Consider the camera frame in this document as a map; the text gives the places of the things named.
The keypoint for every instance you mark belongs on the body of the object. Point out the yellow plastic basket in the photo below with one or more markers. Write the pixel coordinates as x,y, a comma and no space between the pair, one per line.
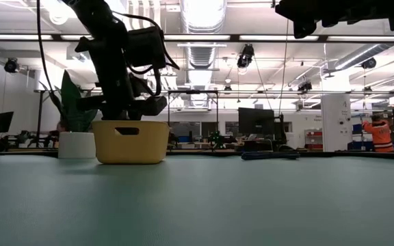
132,150

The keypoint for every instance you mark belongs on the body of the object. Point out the black ceiling camera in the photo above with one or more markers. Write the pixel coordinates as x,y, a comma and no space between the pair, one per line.
11,65

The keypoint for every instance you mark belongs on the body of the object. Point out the green snake plant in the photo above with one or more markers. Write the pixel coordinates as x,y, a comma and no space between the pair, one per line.
70,109

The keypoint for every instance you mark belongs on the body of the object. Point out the black overhead camera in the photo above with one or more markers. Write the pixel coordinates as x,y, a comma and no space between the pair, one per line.
245,56

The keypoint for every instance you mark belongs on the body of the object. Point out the shelf with red bins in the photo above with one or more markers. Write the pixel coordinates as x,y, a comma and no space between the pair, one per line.
315,134

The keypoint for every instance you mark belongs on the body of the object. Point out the white pillar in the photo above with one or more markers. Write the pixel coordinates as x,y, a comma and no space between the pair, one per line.
335,123

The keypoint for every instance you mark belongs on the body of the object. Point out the blue storage bins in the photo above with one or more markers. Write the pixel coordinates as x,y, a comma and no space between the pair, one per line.
356,146

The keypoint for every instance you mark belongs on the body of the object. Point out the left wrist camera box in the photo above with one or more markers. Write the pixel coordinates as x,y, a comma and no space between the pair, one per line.
145,48

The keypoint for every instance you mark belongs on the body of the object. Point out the overhead light bar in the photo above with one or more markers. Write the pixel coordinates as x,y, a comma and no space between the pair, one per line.
234,37

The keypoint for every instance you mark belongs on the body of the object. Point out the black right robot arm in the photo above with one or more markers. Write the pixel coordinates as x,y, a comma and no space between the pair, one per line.
347,10

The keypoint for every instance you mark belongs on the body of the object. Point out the silver ventilation duct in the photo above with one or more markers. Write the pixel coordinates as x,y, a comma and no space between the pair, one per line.
202,54

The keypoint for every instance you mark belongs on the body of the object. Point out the person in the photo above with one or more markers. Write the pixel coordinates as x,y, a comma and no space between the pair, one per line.
380,136

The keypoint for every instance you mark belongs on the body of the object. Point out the white plant pot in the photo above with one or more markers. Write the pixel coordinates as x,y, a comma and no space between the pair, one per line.
77,145

